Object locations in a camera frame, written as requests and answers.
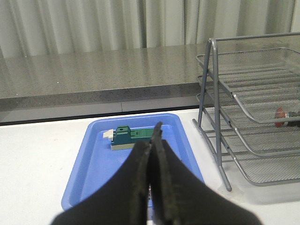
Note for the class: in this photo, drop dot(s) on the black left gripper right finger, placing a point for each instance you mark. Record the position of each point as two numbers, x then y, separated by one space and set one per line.
180 198

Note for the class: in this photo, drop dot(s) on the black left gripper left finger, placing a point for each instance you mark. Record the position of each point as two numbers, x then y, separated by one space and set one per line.
122 200

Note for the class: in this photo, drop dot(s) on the silver mesh tray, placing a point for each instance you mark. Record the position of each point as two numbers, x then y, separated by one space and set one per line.
260 81
259 114
264 154

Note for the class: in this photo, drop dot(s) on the red emergency stop button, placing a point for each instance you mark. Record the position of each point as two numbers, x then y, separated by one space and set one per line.
280 114

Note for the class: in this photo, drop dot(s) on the blue plastic tray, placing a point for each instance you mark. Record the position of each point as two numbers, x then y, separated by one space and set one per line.
96 162

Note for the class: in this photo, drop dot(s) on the green terminal block module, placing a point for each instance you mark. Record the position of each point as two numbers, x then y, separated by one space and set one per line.
123 137

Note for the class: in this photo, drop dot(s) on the grey stone counter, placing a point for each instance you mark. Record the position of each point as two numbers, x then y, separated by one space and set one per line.
48 87

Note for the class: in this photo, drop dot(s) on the silver rack frame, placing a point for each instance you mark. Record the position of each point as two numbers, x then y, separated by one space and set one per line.
209 96

